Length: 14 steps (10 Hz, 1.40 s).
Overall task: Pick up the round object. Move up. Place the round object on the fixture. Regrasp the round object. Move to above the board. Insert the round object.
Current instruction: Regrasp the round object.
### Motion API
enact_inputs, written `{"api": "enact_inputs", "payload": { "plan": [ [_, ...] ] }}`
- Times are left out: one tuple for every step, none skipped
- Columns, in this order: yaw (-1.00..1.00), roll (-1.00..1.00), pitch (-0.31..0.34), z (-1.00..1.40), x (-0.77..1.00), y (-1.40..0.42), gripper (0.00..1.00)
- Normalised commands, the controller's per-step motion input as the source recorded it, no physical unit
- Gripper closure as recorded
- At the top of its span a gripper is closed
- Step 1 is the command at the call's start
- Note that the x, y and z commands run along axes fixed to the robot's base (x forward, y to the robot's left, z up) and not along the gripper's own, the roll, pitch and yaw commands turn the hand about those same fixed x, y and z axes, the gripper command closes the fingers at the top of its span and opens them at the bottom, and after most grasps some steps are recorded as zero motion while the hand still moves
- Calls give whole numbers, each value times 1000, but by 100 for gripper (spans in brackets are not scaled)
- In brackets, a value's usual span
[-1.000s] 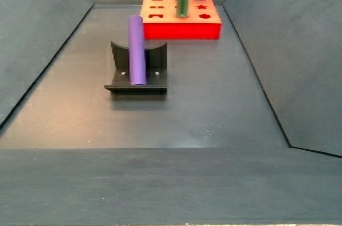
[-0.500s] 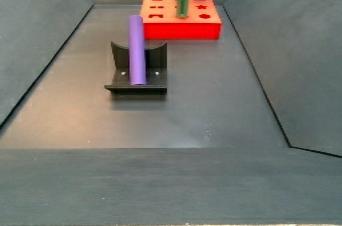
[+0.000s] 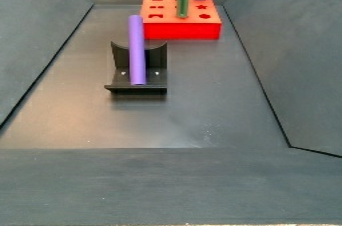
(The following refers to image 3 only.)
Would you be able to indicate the purple round cylinder peg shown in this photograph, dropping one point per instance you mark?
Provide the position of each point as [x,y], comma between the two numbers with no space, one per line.
[136,50]

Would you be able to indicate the red shape-sorting board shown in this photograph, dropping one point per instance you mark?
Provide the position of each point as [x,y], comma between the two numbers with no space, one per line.
[163,25]

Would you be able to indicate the black curved cradle stand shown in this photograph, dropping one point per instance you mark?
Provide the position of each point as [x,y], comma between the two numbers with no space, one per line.
[155,55]

